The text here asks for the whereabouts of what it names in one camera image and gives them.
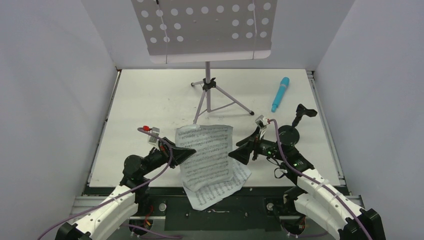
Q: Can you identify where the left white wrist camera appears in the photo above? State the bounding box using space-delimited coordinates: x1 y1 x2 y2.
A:
141 125 160 149

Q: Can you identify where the aluminium rail frame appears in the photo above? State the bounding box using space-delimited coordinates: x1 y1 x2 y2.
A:
64 195 372 240

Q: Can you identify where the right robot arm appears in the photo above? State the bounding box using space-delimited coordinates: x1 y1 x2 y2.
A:
228 125 386 240

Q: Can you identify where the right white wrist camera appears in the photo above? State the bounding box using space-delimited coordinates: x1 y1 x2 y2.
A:
255 115 270 139

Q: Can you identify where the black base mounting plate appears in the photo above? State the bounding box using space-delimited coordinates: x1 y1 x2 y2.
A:
131 186 301 232

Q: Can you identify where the black microphone desk stand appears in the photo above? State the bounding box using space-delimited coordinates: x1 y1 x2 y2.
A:
278 103 318 147

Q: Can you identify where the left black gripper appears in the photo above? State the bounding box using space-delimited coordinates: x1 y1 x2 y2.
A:
140 137 196 177

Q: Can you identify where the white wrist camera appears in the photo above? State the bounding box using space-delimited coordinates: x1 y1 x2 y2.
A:
255 115 270 139
141 125 160 149

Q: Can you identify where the blue toy microphone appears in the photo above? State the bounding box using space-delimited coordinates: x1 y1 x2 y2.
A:
271 77 290 113

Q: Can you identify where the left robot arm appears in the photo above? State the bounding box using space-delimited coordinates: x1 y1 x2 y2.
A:
55 137 197 240

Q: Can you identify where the sheet music page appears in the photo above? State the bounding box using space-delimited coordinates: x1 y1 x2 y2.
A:
183 160 252 211
175 124 233 192

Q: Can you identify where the lilac perforated music stand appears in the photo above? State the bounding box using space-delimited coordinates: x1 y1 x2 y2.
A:
131 0 278 125

